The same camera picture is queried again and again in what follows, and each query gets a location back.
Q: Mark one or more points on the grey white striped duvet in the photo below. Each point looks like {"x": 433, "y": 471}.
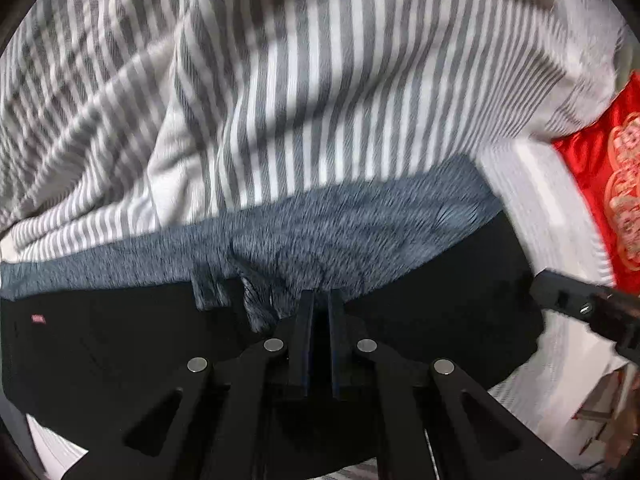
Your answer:
{"x": 300, "y": 85}

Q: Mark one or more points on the red embroidered cushion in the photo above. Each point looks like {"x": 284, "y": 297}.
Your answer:
{"x": 590, "y": 170}

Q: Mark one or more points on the black pants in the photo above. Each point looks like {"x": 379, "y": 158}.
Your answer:
{"x": 100, "y": 350}

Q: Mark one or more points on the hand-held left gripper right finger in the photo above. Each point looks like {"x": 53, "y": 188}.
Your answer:
{"x": 336, "y": 340}

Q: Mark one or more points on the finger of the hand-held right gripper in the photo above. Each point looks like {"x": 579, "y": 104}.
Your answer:
{"x": 565, "y": 292}

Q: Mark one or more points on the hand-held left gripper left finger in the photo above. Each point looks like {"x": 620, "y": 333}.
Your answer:
{"x": 305, "y": 340}

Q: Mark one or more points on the white bed mattress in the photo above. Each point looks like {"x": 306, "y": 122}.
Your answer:
{"x": 560, "y": 390}

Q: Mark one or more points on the blue floral cloth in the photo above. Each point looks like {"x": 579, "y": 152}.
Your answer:
{"x": 350, "y": 230}

